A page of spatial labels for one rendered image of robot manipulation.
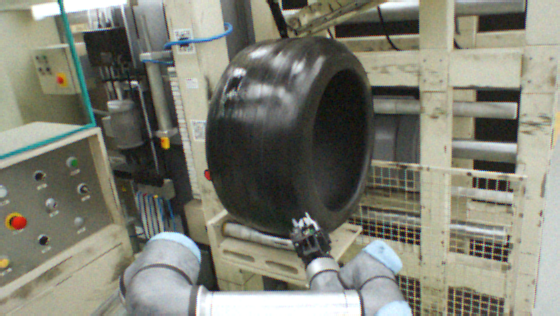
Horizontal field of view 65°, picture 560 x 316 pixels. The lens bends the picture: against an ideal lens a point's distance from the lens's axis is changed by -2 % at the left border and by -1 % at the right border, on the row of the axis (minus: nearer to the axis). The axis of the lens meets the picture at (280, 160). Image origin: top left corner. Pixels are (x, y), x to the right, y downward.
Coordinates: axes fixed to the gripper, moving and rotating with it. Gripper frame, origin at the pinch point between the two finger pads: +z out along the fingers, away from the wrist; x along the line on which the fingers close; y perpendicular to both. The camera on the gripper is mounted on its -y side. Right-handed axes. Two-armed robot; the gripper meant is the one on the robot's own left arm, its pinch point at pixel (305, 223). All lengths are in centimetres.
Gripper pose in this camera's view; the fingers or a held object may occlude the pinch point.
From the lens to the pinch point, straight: 118.3
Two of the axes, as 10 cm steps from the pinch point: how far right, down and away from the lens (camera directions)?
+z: -1.7, -4.5, 8.8
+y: -4.2, -7.7, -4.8
